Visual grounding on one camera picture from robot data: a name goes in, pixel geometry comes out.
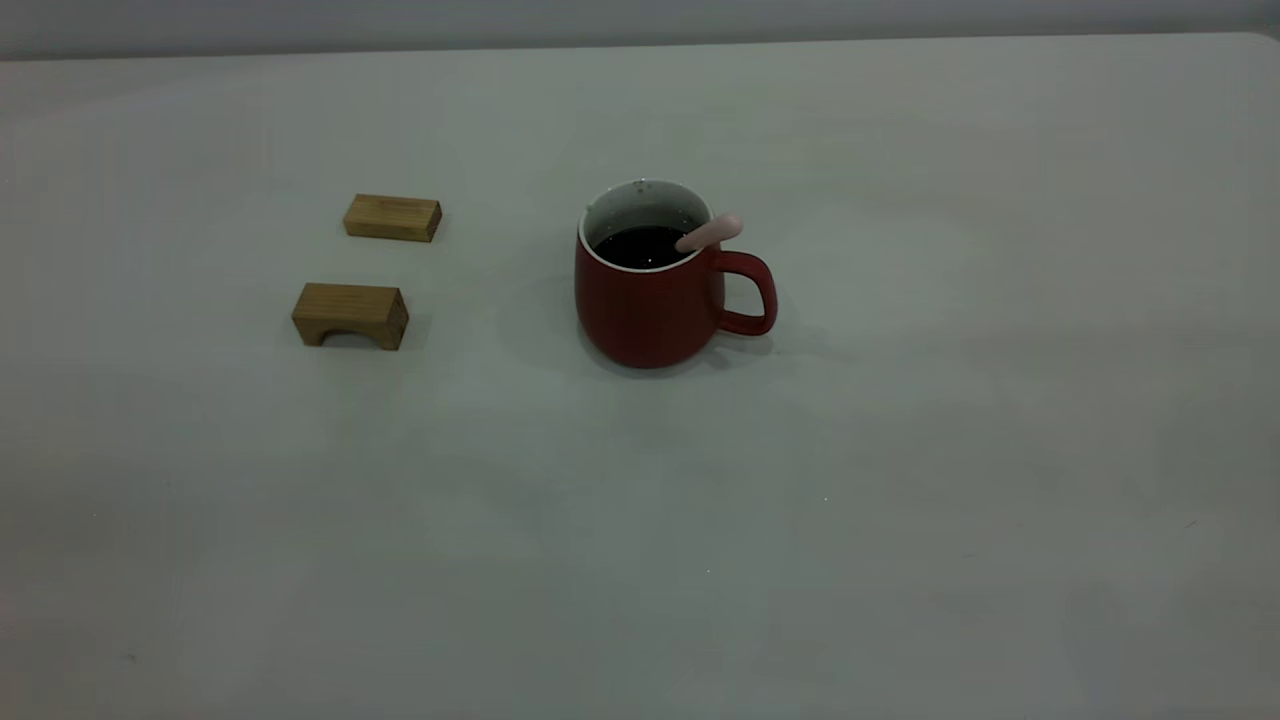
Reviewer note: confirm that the red ceramic cup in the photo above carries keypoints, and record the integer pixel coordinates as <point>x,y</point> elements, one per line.
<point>650,310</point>

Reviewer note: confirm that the flat rectangular wooden block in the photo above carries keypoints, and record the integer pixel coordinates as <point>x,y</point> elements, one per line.
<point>392,218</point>

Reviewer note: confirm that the arched wooden block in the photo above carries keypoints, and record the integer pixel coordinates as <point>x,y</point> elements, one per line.
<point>350,305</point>

